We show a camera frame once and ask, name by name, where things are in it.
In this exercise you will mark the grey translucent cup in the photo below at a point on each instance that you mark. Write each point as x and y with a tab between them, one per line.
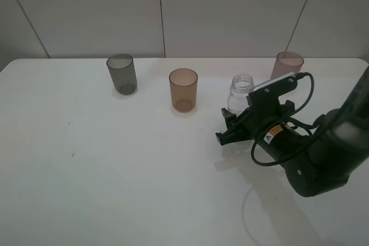
122	72

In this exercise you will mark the orange translucent cup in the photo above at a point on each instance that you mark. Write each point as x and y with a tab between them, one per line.
183	88

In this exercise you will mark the clear plastic water bottle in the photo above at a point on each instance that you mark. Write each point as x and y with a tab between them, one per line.
239	89

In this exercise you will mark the pink translucent cup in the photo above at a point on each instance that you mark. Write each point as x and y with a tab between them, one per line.
287	62

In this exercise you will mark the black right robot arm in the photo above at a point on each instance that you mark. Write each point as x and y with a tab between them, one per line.
317	157

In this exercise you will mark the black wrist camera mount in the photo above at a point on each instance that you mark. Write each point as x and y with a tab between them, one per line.
266	94

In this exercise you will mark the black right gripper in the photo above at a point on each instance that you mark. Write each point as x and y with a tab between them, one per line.
253	123

